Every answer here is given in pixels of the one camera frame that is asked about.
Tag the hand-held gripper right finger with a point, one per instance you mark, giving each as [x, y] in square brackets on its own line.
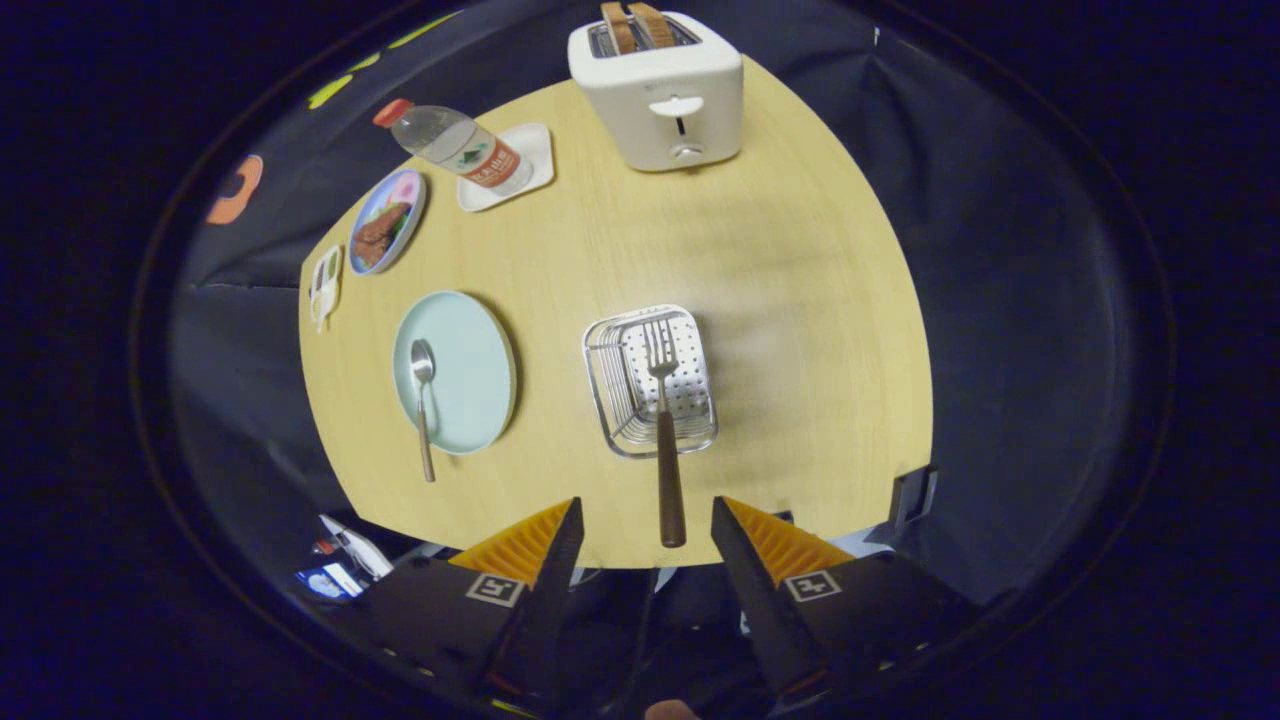
[750, 590]

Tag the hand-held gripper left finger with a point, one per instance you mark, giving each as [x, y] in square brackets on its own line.
[548, 590]

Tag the metal mesh basket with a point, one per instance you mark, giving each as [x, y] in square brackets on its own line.
[625, 395]

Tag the blue and white object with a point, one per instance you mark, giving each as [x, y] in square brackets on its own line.
[328, 582]

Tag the light green plate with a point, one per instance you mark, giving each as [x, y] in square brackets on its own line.
[470, 380]

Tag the metal spoon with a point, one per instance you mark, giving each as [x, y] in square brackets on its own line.
[422, 362]

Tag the white divided sauce dish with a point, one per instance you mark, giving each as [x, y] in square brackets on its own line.
[326, 290]

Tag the brown sausage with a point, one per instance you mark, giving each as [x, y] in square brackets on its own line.
[390, 225]
[370, 250]

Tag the blue food plate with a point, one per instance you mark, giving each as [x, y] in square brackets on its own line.
[370, 205]

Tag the pink ham slice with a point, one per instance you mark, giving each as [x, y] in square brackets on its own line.
[405, 190]

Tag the white square coaster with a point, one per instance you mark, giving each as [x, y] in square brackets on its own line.
[535, 150]

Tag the red-capped water bottle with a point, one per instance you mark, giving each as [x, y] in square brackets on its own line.
[455, 145]

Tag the white toaster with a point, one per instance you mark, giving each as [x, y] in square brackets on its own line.
[660, 100]

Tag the brown bread slice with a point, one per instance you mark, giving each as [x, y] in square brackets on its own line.
[652, 25]
[619, 28]

